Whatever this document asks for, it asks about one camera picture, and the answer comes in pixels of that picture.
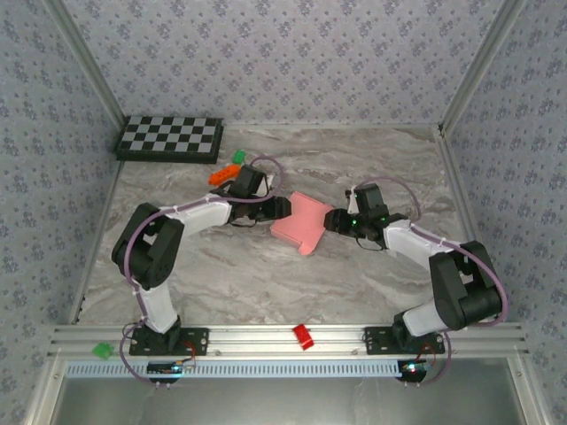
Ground orange toy block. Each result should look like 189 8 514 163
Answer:
208 164 243 186

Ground pink paper box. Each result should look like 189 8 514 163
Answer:
269 190 337 257

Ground aluminium frame rail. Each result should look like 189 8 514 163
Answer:
68 161 125 327
223 122 439 132
433 126 509 324

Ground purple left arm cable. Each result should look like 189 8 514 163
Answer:
118 154 287 390

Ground light blue slotted cable duct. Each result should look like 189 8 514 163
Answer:
65 359 402 380

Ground black white checkerboard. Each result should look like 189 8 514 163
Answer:
113 115 225 165

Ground red toy block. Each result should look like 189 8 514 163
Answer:
291 324 315 352

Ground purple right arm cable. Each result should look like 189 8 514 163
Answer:
353 176 509 387

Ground aluminium frame post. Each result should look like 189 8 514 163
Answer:
43 0 129 129
438 0 529 132

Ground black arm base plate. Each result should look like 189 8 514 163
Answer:
362 326 446 357
128 326 210 357

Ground small circuit board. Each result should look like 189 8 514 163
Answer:
146 360 185 376
397 359 430 383

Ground grey metal panel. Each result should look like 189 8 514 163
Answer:
57 375 528 425

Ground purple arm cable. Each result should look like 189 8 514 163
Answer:
118 154 287 390
353 176 509 387

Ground wide aluminium mounting rail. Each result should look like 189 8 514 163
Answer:
47 323 531 359

